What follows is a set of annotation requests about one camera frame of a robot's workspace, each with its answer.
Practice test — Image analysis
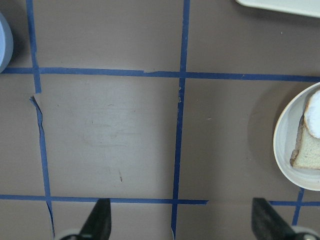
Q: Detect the cream bear serving tray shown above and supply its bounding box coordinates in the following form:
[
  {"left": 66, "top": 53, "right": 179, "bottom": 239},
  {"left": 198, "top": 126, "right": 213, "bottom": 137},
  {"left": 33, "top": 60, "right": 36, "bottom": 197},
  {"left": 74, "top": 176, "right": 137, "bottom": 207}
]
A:
[{"left": 236, "top": 0, "right": 320, "bottom": 19}]

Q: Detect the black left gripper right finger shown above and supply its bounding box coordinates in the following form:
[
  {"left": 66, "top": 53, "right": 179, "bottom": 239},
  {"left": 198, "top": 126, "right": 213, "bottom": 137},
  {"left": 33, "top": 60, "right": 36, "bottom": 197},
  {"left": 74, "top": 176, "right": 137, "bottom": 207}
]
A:
[{"left": 251, "top": 197, "right": 299, "bottom": 240}]

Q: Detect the blue bowl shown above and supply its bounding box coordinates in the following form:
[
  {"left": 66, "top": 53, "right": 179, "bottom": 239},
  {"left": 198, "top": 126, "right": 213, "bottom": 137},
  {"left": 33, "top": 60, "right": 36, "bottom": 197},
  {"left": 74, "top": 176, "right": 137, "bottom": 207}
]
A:
[{"left": 0, "top": 13, "right": 14, "bottom": 73}]

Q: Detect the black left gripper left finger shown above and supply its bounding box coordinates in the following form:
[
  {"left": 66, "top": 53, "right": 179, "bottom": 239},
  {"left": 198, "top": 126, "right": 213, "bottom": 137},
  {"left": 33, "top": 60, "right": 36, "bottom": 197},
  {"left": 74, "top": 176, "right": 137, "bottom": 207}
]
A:
[{"left": 79, "top": 198, "right": 111, "bottom": 240}]

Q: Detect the bread slice on plate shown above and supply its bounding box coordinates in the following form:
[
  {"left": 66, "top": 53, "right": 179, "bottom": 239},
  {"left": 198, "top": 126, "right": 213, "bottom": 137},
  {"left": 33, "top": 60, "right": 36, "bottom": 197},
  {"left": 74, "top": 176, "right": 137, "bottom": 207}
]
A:
[{"left": 290, "top": 116, "right": 320, "bottom": 170}]

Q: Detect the fried egg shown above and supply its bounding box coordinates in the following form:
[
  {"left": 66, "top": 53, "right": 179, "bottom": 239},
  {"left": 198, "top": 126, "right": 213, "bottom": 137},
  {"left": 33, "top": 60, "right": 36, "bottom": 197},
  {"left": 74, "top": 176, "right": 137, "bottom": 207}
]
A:
[{"left": 304, "top": 90, "right": 320, "bottom": 139}]

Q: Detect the white round plate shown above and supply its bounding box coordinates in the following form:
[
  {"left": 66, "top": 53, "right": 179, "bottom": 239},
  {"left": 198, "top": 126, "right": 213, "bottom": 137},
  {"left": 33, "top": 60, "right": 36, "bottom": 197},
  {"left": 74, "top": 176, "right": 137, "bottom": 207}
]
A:
[{"left": 273, "top": 83, "right": 320, "bottom": 191}]

